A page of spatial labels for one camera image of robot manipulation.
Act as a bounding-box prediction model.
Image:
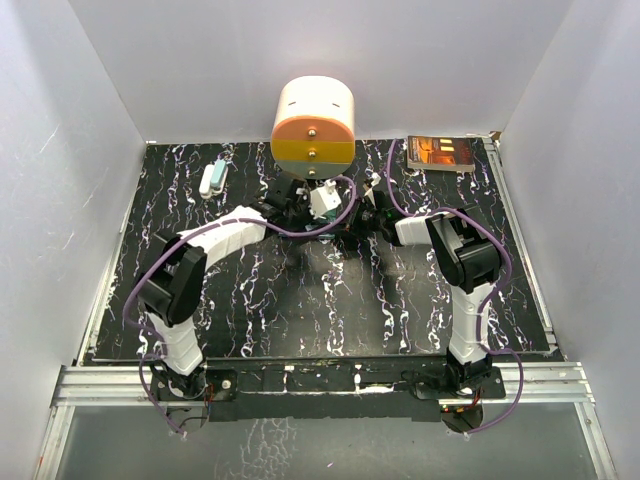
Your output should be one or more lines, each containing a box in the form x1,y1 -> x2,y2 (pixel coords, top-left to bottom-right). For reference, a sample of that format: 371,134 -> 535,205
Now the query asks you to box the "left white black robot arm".
136,173 -> 311,399

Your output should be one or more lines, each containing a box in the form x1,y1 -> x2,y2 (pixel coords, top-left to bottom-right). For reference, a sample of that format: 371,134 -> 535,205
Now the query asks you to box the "white teal small case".
199,159 -> 228,199

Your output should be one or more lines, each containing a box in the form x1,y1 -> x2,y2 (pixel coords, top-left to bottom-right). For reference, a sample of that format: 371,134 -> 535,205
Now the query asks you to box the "orange brown book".
407,136 -> 475,173

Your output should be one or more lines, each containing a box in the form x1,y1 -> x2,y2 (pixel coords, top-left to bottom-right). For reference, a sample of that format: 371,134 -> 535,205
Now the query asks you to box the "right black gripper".
329,196 -> 386,239

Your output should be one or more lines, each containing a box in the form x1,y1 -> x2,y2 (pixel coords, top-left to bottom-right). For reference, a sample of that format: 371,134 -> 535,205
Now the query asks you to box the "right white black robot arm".
343,191 -> 504,397

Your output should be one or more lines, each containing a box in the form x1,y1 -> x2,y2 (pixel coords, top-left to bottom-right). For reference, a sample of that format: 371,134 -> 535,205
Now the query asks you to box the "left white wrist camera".
309,180 -> 342,219

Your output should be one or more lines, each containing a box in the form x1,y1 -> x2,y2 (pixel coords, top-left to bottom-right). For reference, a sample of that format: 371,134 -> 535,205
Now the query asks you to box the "round three-drawer cabinet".
270,75 -> 355,180

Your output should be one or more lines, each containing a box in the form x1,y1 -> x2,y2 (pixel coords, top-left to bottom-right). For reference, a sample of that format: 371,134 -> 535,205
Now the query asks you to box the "aluminium frame rail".
51,362 -> 618,479

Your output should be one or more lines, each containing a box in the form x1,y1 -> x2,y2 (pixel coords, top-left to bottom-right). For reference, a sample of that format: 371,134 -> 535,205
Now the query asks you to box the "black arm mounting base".
143,356 -> 506,432

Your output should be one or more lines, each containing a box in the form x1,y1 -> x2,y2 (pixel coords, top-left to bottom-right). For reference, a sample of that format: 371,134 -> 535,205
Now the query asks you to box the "blue-grey glasses case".
303,210 -> 346,239

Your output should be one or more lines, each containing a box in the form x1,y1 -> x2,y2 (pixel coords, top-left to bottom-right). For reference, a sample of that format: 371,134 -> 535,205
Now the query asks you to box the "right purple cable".
380,138 -> 525,442

